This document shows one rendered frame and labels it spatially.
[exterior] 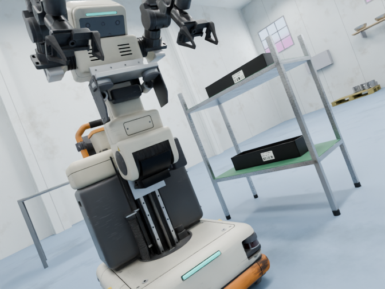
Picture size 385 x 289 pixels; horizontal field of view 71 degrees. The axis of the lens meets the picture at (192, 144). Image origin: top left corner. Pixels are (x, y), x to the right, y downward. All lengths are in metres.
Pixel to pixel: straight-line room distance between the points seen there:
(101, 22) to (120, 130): 0.42
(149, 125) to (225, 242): 0.58
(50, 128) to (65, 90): 0.98
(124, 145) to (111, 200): 0.36
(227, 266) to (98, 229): 0.57
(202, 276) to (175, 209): 0.41
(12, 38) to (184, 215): 6.29
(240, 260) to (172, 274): 0.30
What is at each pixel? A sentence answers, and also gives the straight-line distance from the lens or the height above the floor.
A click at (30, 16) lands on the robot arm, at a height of 1.27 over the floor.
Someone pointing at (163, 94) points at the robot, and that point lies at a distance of 1.13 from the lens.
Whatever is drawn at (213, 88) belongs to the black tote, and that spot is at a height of 1.02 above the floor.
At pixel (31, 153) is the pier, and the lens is 6.04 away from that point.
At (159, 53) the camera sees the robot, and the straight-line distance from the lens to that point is 1.27.
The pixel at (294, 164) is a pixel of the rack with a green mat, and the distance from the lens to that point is 1.76.
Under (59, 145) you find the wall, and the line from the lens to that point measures 6.45.
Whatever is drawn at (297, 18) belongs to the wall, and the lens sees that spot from 12.29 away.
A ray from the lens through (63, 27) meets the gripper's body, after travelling 0.86.
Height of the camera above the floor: 0.70
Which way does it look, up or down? 1 degrees down
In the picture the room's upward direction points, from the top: 22 degrees counter-clockwise
